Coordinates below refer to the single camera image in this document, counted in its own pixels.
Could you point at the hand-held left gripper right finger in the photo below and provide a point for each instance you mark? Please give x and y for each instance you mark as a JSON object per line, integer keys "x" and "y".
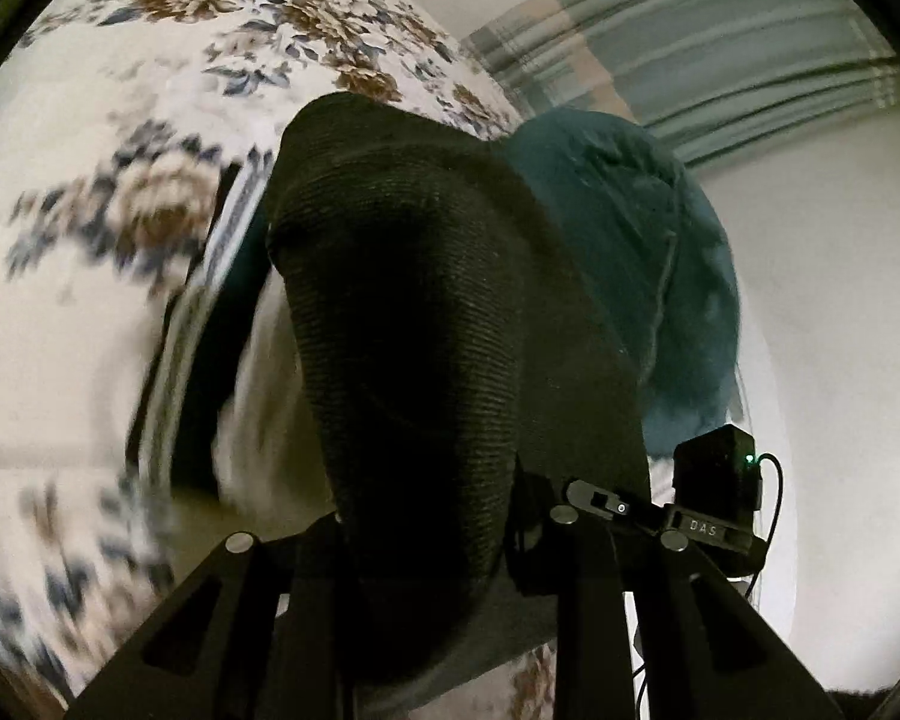
{"x": 592, "y": 615}

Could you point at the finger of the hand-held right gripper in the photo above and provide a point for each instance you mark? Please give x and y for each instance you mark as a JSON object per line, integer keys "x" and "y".
{"x": 607, "y": 502}

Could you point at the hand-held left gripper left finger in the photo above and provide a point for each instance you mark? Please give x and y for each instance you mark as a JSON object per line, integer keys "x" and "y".
{"x": 259, "y": 615}

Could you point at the black knit garment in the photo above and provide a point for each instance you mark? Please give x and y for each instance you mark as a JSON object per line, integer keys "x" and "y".
{"x": 420, "y": 315}

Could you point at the white cloth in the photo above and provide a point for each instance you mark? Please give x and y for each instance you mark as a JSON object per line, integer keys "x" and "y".
{"x": 270, "y": 405}

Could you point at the dark teal cloth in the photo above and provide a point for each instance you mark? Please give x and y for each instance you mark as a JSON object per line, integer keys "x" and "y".
{"x": 645, "y": 240}

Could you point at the small black-white striped cloth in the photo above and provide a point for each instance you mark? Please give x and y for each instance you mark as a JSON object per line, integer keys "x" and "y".
{"x": 195, "y": 330}

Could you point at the grey-green striped curtain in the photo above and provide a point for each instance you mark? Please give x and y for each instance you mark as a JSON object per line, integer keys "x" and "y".
{"x": 682, "y": 37}

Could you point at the floral bed sheet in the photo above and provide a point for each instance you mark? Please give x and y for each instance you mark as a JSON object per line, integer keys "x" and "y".
{"x": 82, "y": 90}

